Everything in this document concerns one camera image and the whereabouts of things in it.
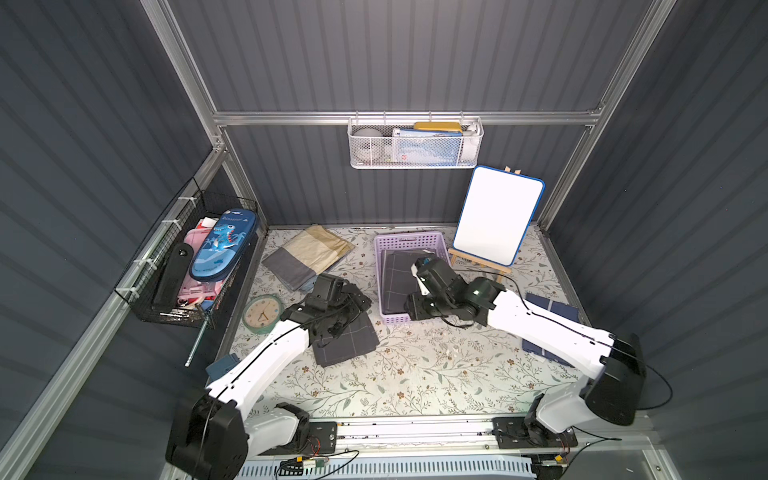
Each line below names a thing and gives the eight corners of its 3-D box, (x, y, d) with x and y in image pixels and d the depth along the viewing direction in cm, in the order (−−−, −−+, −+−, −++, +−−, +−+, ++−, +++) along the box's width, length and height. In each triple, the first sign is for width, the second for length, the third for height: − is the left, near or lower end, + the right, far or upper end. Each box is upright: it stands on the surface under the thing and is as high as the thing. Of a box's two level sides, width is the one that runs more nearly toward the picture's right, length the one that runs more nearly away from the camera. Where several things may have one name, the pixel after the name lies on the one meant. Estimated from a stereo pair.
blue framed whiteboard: (446, 265, 111) (463, 193, 84) (457, 237, 120) (475, 164, 93) (502, 283, 105) (540, 213, 79) (509, 252, 115) (545, 180, 88)
